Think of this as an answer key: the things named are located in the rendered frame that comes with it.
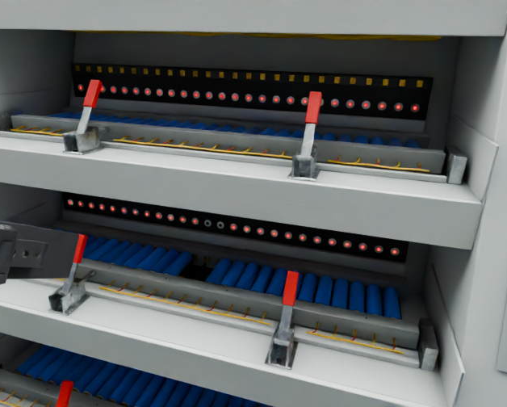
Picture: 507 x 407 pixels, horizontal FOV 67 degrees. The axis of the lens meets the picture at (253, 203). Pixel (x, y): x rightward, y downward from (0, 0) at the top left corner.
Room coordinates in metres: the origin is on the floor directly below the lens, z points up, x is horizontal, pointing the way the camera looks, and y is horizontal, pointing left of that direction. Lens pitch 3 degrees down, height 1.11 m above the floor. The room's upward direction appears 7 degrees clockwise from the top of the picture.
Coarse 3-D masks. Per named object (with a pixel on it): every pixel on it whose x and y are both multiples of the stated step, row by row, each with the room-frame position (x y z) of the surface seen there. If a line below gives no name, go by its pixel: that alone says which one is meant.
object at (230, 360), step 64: (320, 256) 0.53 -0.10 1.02; (0, 320) 0.46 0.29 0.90; (64, 320) 0.43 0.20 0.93; (128, 320) 0.43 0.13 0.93; (192, 320) 0.44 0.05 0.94; (256, 320) 0.44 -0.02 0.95; (448, 320) 0.37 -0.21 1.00; (256, 384) 0.38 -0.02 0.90; (320, 384) 0.35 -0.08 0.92; (384, 384) 0.36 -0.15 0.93; (448, 384) 0.34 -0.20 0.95
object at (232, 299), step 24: (96, 264) 0.50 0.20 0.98; (144, 288) 0.48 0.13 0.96; (168, 288) 0.47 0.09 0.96; (192, 288) 0.46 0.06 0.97; (216, 288) 0.46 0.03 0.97; (240, 288) 0.46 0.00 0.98; (240, 312) 0.45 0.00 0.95; (264, 312) 0.44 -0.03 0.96; (312, 312) 0.42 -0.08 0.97; (336, 312) 0.42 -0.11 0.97; (360, 312) 0.42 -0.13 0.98; (360, 336) 0.41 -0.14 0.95; (384, 336) 0.40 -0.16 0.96; (408, 336) 0.40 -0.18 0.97
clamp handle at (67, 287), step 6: (78, 240) 0.46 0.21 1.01; (84, 240) 0.46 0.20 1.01; (78, 246) 0.46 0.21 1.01; (84, 246) 0.46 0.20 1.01; (78, 252) 0.46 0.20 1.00; (78, 258) 0.46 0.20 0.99; (72, 270) 0.45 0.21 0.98; (72, 276) 0.45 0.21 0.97; (66, 282) 0.45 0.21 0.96; (72, 282) 0.45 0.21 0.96; (66, 288) 0.45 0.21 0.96; (72, 288) 0.46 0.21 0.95
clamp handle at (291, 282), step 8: (288, 272) 0.40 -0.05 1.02; (296, 272) 0.40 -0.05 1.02; (288, 280) 0.40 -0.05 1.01; (296, 280) 0.39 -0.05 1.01; (288, 288) 0.39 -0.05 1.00; (296, 288) 0.40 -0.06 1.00; (288, 296) 0.39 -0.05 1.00; (288, 304) 0.39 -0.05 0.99; (288, 312) 0.39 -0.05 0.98; (288, 320) 0.38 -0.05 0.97; (280, 328) 0.38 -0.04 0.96; (288, 328) 0.38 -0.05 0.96; (280, 336) 0.38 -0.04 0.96
